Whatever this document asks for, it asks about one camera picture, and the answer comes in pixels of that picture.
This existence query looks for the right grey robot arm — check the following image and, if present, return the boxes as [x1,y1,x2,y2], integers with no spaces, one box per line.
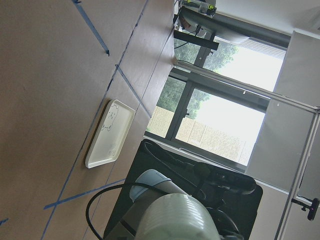
[103,169,186,240]

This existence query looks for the cream bear print tray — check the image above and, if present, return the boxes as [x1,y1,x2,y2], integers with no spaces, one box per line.
[85,99,136,169]

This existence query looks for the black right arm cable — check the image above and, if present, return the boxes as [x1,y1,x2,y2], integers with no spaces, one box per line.
[85,181,176,240]

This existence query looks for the aluminium frame post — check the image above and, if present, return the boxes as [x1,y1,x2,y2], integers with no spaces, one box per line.
[274,107,320,240]

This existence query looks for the black webcam on frame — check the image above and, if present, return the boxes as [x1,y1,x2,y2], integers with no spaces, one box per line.
[291,198,320,221]

